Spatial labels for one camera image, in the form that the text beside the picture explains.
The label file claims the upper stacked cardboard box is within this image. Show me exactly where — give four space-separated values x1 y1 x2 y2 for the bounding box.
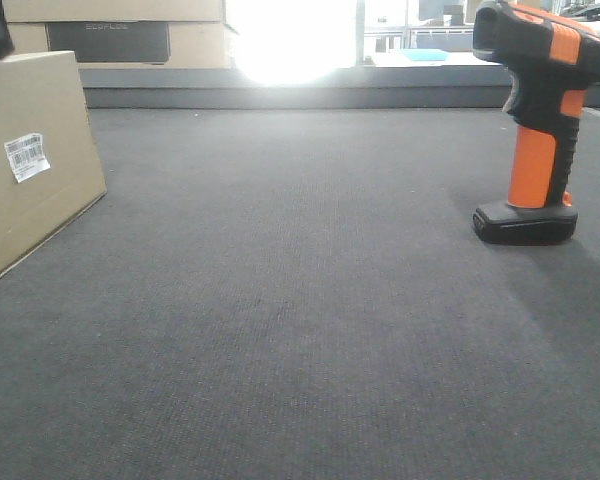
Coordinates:
3 0 223 23

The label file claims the brown cardboard box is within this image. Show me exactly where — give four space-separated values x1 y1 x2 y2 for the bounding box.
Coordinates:
0 51 107 278

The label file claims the white barcode label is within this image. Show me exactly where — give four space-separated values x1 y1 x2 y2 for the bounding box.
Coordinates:
4 133 51 183

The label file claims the orange black barcode scanner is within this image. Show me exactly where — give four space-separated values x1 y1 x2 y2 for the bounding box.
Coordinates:
473 1 600 245

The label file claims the blue flat tray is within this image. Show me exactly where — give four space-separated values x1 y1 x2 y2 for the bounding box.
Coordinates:
401 48 449 62

